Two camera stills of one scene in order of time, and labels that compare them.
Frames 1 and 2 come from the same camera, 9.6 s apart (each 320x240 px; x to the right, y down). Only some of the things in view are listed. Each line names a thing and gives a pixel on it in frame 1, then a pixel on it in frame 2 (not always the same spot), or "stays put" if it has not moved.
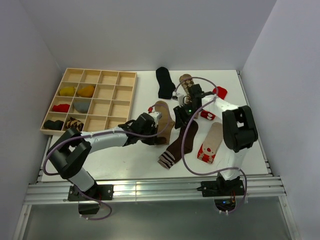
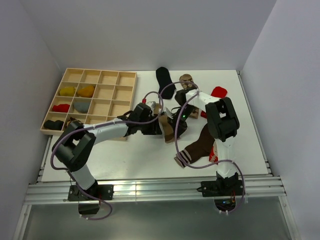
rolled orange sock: [87, 92] stays put
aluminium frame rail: [62, 192] stays put
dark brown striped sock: [167, 159] -> [200, 148]
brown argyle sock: [185, 84] stays put
